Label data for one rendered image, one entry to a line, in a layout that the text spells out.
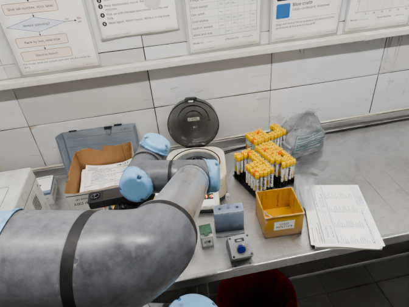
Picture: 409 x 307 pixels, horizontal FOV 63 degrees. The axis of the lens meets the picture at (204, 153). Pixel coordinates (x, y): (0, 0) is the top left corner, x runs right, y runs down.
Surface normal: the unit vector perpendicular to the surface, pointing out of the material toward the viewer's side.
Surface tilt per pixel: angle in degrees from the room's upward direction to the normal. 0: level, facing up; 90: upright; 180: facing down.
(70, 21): 94
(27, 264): 42
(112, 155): 88
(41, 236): 12
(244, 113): 90
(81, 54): 95
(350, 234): 1
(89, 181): 0
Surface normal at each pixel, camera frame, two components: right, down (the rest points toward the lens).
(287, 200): 0.11, 0.56
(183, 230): 0.80, -0.49
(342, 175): -0.07, -0.82
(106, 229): 0.12, -0.77
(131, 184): -0.10, 0.44
